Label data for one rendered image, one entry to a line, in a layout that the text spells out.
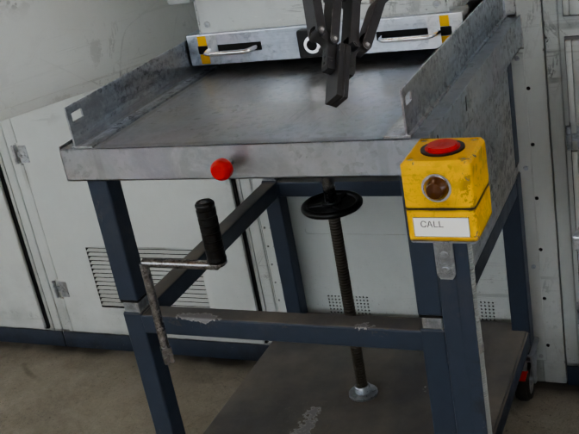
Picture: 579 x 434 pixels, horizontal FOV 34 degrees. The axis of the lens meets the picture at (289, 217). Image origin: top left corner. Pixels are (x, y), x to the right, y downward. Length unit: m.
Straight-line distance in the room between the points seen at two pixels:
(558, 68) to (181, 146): 0.83
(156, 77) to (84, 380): 1.10
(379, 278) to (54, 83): 0.86
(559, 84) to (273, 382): 0.86
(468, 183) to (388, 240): 1.13
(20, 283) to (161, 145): 1.36
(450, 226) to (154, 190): 1.38
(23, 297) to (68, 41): 1.03
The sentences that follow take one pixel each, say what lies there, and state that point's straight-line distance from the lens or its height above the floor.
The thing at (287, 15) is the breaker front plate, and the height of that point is 0.94.
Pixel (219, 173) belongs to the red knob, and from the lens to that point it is 1.36.
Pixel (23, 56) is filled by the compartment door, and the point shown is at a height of 0.94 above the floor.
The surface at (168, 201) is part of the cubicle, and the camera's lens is 2.34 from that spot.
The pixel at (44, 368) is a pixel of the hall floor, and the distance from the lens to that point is 2.73.
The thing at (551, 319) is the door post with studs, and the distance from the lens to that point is 2.16.
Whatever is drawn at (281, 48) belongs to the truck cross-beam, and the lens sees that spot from 1.76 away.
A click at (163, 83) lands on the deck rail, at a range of 1.77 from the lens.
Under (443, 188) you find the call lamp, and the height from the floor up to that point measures 0.87.
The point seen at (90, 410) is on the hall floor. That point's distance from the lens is 2.47.
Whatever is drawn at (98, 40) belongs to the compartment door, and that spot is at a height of 0.93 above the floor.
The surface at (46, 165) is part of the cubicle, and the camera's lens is 2.50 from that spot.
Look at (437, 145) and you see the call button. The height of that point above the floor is 0.91.
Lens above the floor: 1.26
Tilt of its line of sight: 22 degrees down
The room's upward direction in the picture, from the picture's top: 11 degrees counter-clockwise
